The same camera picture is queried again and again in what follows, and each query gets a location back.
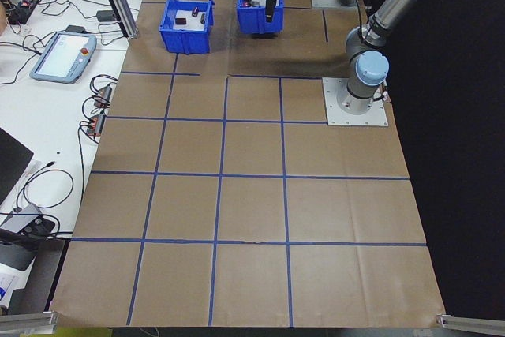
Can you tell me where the blue bin with colourful batteries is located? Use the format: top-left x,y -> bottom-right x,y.
235,0 -> 286,36

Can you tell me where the blue bin with black batteries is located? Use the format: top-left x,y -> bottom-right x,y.
158,0 -> 216,55

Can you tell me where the small black box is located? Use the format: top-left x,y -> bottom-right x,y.
7,7 -> 32,25

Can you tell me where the white carton box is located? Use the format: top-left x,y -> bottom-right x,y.
0,261 -> 27,310

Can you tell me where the light blue teach pendant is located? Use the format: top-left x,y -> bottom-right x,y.
29,30 -> 99,85

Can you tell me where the black laptop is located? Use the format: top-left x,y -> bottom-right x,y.
0,126 -> 36,207

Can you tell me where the black plug block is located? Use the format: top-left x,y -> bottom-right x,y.
23,217 -> 56,238

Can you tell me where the grey usb hub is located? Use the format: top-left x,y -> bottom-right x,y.
0,203 -> 43,234

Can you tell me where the grey device stand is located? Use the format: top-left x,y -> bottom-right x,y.
0,232 -> 40,273

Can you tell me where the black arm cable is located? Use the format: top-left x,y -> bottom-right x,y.
342,0 -> 380,62

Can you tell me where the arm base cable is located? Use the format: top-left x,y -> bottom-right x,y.
372,83 -> 391,106

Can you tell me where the black orange cable connector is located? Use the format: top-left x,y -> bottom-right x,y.
96,83 -> 115,105
87,114 -> 107,135

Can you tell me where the long black cable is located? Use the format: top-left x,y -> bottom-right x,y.
75,119 -> 99,232

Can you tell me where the black frame cover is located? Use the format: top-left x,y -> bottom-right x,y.
370,0 -> 505,320

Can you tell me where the black looped usb cable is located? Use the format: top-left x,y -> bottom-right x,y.
14,161 -> 76,212

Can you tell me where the aluminium frame bar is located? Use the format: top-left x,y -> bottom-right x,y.
436,313 -> 505,336
0,310 -> 60,337

